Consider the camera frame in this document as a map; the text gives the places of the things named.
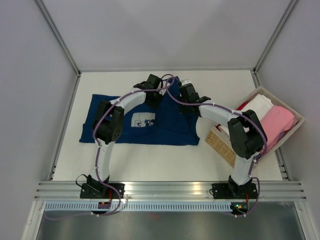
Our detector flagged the white rolled t shirt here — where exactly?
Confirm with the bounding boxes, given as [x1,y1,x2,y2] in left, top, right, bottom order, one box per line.
[239,93,274,121]

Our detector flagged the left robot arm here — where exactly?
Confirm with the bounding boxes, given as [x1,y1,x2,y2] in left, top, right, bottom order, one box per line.
[86,74,171,198]

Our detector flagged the purple rolled t shirt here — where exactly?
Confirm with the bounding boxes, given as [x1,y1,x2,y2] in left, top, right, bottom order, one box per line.
[278,131,287,141]

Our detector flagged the wicker basket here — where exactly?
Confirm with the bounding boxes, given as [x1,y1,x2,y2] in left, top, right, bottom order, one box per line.
[205,86,305,167]

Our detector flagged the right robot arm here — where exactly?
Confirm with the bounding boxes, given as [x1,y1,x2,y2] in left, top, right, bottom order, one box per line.
[176,80,267,198]

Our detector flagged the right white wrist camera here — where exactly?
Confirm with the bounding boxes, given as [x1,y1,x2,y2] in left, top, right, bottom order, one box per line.
[180,79,192,86]

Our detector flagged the blue t shirt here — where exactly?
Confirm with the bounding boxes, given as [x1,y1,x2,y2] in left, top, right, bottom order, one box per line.
[79,92,200,146]

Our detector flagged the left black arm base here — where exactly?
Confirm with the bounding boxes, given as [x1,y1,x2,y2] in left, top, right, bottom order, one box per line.
[80,183,125,200]

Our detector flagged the white slotted cable duct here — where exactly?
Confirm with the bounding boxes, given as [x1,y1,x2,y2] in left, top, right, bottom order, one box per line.
[44,201,232,212]

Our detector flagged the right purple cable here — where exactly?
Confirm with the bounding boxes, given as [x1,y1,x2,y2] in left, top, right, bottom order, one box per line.
[165,76,270,219]

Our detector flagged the pink rolled t shirt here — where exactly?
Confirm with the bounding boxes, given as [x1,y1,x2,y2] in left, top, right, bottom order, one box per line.
[261,105,295,151]

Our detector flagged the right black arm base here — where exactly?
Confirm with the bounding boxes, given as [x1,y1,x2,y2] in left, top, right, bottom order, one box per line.
[211,182,258,200]

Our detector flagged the red rolled t shirt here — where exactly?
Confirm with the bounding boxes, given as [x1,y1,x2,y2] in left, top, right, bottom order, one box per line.
[215,101,248,133]

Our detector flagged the aluminium frame rail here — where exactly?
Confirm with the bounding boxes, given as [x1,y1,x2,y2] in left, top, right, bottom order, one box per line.
[33,181,307,202]

